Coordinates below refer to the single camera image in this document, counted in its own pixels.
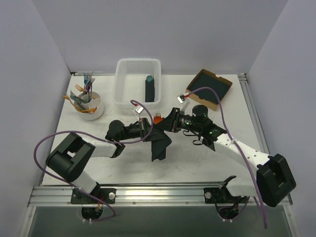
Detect dark rolled napkin bundle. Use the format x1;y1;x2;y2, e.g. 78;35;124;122
145;79;155;102

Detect aluminium frame rail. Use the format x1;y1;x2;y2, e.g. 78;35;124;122
27;184;293;207

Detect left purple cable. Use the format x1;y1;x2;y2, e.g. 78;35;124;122
33;100;155;222

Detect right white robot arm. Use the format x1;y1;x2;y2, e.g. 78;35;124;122
154;105;296;207

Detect orange plastic fork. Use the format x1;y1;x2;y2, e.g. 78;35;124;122
75;84;84;92

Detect silver metal fork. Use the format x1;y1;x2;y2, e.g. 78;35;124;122
83;72;95;95

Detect white perforated plastic basket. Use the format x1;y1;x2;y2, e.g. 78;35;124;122
112;58;162;109

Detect orange plastic spoon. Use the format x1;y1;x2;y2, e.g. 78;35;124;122
153;116;163;124

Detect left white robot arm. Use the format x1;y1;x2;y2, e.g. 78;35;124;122
45;118;154;203

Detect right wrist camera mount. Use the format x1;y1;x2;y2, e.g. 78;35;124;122
177;93;190;111

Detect white utensil holder cup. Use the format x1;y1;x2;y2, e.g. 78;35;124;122
75;91;104;121

